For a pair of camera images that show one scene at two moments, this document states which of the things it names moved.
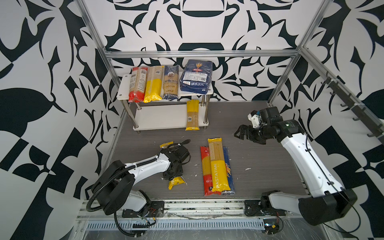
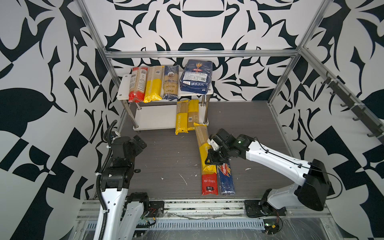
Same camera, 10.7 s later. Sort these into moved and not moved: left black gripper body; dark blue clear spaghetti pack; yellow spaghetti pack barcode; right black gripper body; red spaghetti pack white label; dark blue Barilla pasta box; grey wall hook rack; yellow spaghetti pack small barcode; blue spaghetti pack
Moved: right black gripper body; left black gripper body
Not moved: dark blue clear spaghetti pack; grey wall hook rack; blue spaghetti pack; red spaghetti pack white label; yellow spaghetti pack small barcode; dark blue Barilla pasta box; yellow spaghetti pack barcode
